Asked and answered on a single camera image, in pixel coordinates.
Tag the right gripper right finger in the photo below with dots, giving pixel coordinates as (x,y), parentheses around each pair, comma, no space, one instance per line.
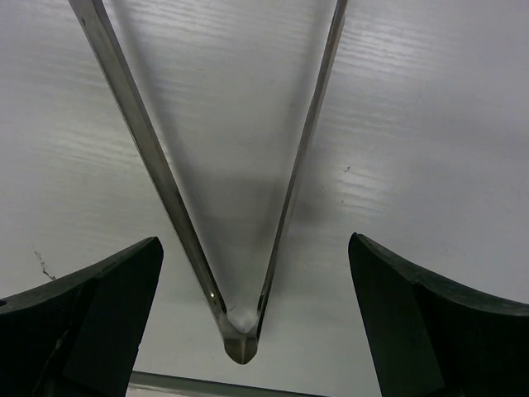
(432,336)

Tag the metal tongs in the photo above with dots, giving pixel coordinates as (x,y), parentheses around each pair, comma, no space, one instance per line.
(240,346)

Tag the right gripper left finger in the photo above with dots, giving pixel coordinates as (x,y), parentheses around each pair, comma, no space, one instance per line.
(79,335)

